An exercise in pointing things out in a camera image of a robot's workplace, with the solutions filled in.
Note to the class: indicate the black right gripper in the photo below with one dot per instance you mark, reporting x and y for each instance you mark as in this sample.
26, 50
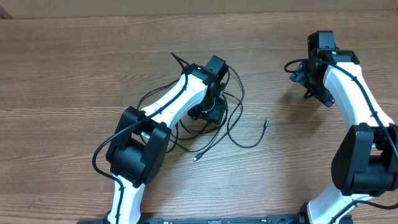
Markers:
300, 76

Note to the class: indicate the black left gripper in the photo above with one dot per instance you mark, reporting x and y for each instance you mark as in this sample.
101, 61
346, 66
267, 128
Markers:
216, 115

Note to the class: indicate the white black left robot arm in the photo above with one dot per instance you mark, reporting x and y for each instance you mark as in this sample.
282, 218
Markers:
138, 147

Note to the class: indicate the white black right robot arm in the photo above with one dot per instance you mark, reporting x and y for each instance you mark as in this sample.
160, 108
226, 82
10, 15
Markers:
365, 164

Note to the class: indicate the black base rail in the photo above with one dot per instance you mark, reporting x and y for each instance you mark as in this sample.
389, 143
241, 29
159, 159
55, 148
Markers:
270, 219

